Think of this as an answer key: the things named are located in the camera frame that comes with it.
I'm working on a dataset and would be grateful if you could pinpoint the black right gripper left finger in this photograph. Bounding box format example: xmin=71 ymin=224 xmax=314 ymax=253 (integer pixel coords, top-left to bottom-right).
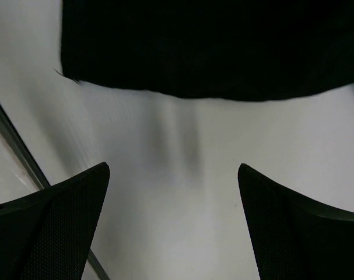
xmin=0 ymin=162 xmax=110 ymax=280

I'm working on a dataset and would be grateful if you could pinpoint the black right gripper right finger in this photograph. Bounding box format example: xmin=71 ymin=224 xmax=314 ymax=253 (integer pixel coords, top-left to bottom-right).
xmin=238 ymin=164 xmax=354 ymax=279

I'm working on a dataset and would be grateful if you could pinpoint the black pleated skirt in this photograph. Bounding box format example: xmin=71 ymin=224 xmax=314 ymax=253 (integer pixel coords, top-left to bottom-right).
xmin=61 ymin=1 xmax=354 ymax=102

